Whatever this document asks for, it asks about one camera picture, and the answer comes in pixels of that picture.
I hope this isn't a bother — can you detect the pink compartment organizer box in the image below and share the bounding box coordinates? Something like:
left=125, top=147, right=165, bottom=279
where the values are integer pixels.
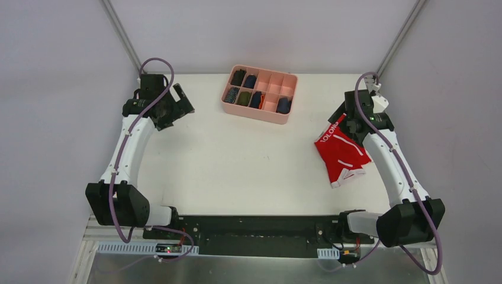
left=221, top=65, right=298, bottom=125

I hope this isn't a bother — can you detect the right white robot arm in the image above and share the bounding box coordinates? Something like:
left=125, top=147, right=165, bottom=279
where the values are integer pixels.
left=329, top=89, right=445, bottom=247

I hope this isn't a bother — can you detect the navy rolled underwear top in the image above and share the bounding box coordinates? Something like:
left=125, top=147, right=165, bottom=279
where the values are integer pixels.
left=243, top=75, right=257, bottom=89

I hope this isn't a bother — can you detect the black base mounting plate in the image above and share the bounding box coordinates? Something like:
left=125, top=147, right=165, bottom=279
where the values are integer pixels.
left=142, top=214, right=375, bottom=259

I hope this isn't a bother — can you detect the olive green rolled underwear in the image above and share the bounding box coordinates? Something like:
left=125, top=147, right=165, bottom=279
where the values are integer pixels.
left=236, top=91, right=252, bottom=107

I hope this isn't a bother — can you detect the black rolled underwear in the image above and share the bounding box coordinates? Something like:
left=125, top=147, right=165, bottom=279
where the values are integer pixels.
left=230, top=69, right=247, bottom=86

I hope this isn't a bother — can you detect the dark blue rolled underwear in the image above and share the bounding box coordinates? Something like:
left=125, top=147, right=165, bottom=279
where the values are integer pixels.
left=276, top=97, right=292, bottom=114

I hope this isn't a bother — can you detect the red underwear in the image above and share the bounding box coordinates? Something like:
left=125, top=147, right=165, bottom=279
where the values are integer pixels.
left=314, top=113, right=371, bottom=188

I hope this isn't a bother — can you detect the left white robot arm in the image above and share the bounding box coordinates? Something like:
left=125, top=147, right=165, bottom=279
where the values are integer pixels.
left=85, top=74, right=194, bottom=239

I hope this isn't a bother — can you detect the blue striped rolled underwear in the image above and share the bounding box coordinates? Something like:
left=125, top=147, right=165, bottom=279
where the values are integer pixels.
left=223, top=87, right=240, bottom=104

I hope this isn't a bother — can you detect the blue orange rolled underwear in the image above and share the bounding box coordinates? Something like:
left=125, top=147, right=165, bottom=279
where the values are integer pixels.
left=249, top=91, right=266, bottom=109

